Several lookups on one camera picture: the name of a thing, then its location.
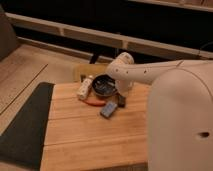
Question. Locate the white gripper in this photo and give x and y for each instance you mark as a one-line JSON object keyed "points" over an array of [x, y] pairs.
{"points": [[123, 87]]}

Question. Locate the black eraser block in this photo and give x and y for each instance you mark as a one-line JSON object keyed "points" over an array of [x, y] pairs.
{"points": [[121, 101]]}

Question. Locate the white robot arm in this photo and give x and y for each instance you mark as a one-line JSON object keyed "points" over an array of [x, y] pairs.
{"points": [[179, 110]]}

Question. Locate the dark round bowl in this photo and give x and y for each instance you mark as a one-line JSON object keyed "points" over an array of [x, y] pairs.
{"points": [[104, 86]]}

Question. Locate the blue sponge block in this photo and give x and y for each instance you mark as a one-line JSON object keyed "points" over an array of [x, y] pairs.
{"points": [[108, 109]]}

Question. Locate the red chili pepper toy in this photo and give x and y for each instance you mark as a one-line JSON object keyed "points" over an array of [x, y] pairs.
{"points": [[94, 102]]}

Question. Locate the white bottle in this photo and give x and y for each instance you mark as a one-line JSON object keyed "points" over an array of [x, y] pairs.
{"points": [[85, 87]]}

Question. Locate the dark floor mat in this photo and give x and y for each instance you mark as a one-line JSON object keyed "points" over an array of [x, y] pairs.
{"points": [[23, 140]]}

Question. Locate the white shelf rail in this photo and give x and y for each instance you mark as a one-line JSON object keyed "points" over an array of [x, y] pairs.
{"points": [[108, 39]]}

